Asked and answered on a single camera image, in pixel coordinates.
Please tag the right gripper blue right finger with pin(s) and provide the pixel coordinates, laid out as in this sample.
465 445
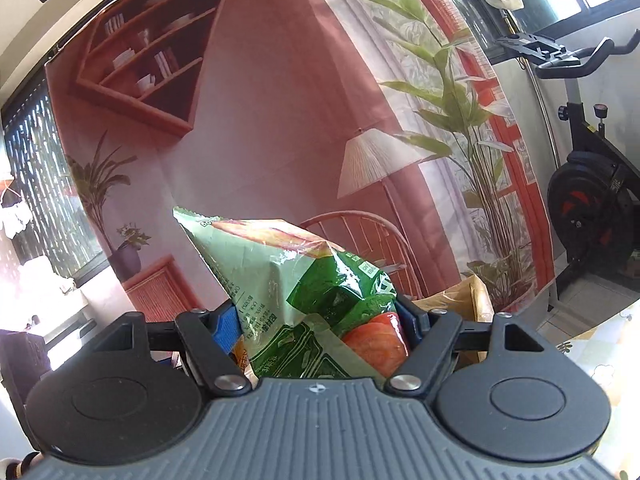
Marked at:
432 337

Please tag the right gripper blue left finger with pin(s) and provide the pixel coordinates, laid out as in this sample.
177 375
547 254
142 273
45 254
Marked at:
208 338

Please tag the green snack bag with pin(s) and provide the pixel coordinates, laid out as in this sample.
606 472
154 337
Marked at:
307 307

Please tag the cardboard box with plastic liner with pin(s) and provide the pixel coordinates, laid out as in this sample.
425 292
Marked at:
470 300

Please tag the black exercise bike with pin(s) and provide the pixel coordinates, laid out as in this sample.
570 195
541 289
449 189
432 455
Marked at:
593 197

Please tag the printed room scene backdrop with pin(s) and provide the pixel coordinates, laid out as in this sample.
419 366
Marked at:
328 114

